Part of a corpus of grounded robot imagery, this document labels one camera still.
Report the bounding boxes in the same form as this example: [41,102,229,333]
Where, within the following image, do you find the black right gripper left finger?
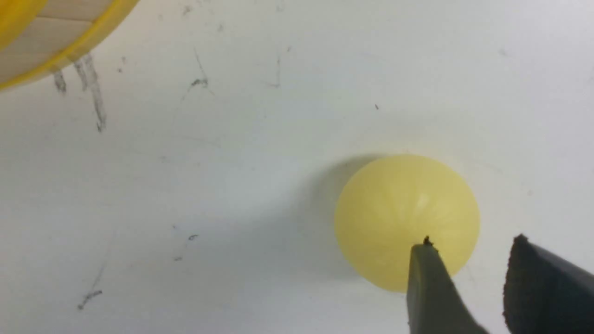
[407,236,487,334]

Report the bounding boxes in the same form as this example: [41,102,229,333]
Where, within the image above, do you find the yellow bun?
[334,154,481,293]

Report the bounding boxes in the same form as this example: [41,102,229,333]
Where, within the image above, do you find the bamboo steamer tray yellow rim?
[0,0,137,90]

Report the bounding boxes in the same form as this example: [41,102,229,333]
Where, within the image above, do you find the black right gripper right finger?
[503,235,594,334]

